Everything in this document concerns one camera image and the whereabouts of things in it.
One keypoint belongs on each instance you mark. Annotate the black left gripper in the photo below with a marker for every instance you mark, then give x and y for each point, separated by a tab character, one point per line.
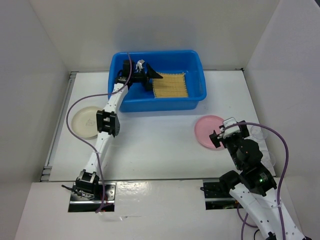
151	74

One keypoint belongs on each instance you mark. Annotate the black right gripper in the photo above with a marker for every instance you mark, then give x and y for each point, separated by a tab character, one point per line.
214	137

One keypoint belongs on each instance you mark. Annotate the pink plate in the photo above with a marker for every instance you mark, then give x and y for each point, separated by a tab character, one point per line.
204	127

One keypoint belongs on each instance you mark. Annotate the woven bamboo mat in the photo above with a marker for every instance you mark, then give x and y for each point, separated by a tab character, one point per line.
172	85

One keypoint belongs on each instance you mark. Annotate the clear plastic cup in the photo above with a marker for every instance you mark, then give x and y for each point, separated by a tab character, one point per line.
268	159
258	134

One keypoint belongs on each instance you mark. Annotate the cream white plate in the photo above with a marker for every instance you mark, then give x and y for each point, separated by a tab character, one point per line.
84	122

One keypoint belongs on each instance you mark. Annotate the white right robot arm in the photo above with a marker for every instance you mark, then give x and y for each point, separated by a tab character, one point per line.
237	157

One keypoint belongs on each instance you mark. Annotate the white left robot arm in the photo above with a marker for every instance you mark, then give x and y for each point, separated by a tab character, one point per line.
108	125

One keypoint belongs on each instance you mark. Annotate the blue plastic bin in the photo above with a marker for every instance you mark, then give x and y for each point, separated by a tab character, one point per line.
172	61

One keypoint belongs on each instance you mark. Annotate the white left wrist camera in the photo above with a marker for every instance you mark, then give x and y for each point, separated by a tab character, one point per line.
140	64

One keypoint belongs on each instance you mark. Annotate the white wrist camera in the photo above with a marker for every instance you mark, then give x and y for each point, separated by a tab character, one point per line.
229	127
140	64

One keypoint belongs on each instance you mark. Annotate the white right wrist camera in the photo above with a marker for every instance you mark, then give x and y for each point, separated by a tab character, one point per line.
229	127

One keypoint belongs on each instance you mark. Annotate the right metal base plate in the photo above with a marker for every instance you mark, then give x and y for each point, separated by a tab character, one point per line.
215	198

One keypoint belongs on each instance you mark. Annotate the metal base plate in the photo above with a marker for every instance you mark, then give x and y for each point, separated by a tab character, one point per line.
215	198
81	202

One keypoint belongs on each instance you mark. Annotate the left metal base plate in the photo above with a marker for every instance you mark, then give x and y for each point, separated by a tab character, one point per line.
81	202

